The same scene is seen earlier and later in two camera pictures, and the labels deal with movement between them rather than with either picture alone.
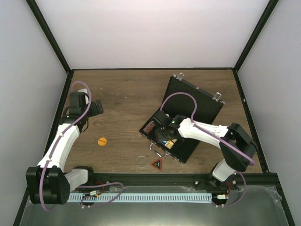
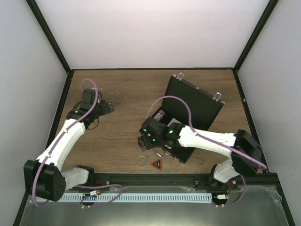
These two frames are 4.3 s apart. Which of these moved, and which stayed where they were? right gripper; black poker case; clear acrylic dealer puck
Moved: right gripper
Stayed: black poker case; clear acrylic dealer puck
